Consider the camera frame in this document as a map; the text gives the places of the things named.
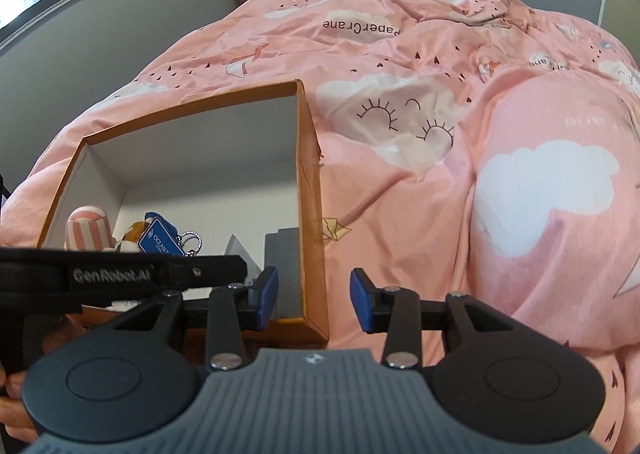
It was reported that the silver key ring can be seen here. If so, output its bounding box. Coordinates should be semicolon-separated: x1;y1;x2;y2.
179;231;203;256

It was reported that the pink printed blanket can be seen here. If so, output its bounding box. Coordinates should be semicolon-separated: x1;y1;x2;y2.
0;0;640;454

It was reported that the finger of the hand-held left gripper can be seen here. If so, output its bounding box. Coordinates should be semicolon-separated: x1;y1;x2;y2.
167;255;249;292

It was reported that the grey box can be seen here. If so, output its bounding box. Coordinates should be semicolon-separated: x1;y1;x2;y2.
264;227;304;322

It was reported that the orange cardboard box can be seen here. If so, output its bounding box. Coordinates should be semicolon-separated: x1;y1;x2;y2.
37;79;331;350

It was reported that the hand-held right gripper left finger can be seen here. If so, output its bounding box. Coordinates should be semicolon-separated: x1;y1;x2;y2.
117;266;279;371

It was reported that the person's left hand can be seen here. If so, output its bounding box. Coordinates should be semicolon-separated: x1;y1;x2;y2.
0;368;41;443

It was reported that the small brown white plush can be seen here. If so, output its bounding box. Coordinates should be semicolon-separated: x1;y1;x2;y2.
114;221;150;254

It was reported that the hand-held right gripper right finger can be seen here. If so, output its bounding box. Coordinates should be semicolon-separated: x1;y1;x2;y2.
350;268;517;369

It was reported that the blue tag keychain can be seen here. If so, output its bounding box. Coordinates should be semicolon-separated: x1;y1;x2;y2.
137;213;182;258

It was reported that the pink striped plush toy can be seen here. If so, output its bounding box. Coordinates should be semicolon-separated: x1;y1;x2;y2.
64;205;117;253

